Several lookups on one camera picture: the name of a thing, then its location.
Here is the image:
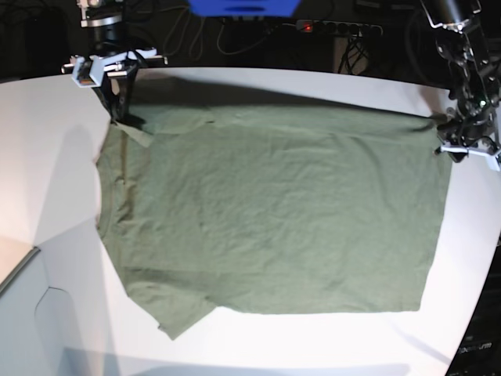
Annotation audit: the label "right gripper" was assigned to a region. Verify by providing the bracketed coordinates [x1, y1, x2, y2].
[60, 48, 168, 121]

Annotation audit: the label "grey cable loops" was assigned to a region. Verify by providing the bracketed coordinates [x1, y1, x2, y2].
[162, 7, 275, 60]

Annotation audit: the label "blue plastic box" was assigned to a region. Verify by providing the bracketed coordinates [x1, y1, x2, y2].
[187, 0, 301, 17]

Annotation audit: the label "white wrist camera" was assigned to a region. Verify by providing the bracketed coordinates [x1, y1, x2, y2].
[485, 150, 501, 172]
[71, 56, 106, 89]

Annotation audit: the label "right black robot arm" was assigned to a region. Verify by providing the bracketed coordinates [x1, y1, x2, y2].
[61, 1, 168, 128]

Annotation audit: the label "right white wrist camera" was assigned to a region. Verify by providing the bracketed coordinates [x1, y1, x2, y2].
[71, 56, 106, 89]

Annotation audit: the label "olive green t-shirt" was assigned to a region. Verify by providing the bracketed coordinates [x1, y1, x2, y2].
[97, 104, 452, 338]

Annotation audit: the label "black power strip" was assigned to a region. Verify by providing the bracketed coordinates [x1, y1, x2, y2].
[295, 20, 384, 38]

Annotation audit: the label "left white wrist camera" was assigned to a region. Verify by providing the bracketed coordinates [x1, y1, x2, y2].
[485, 150, 501, 172]

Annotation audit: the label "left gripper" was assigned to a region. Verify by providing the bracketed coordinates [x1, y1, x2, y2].
[434, 113, 500, 163]

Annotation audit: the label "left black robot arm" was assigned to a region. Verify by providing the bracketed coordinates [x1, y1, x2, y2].
[421, 1, 500, 172]

